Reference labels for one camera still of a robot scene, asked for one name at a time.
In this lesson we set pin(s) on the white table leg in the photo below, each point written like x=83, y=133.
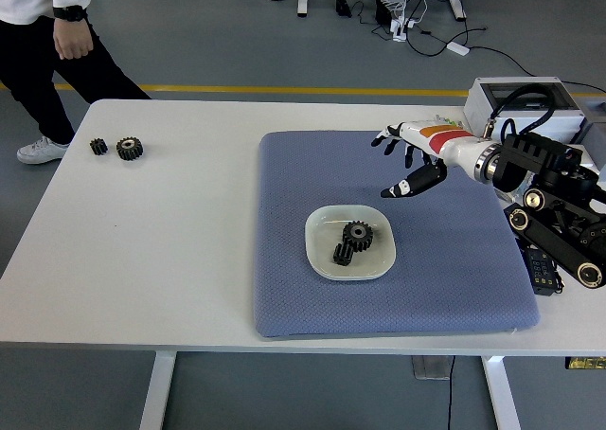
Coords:
x=502, y=392
x=158, y=392

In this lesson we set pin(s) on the small black gear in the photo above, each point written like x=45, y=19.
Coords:
x=98, y=147
x=342, y=256

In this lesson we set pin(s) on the black floor stand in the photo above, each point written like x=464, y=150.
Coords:
x=342, y=5

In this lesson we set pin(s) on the grey electrical enclosure box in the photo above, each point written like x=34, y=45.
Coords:
x=475, y=103

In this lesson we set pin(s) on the yellow warning label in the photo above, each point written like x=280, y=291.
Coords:
x=587, y=363

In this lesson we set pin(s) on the black display controller module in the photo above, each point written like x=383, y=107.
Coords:
x=540, y=271

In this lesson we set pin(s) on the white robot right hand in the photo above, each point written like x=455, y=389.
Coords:
x=450, y=146

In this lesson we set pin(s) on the grey metal case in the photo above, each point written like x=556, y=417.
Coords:
x=594, y=117

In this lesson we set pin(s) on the blue-grey quilted mat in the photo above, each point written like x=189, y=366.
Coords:
x=331, y=174

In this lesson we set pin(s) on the white square plate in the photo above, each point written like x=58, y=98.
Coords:
x=322, y=240

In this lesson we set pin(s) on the white power strip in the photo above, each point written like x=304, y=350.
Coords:
x=400, y=28

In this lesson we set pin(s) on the white power adapter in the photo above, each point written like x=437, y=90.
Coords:
x=458, y=48

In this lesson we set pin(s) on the black power adapter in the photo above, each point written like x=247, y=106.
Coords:
x=382, y=11

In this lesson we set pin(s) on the large black gear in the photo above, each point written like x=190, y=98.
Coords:
x=129, y=148
x=358, y=236

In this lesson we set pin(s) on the grey floor box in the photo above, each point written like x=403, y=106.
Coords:
x=430, y=367

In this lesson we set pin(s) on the person's left hand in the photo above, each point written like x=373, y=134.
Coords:
x=73, y=39

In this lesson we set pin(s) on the person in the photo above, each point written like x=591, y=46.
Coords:
x=28, y=60

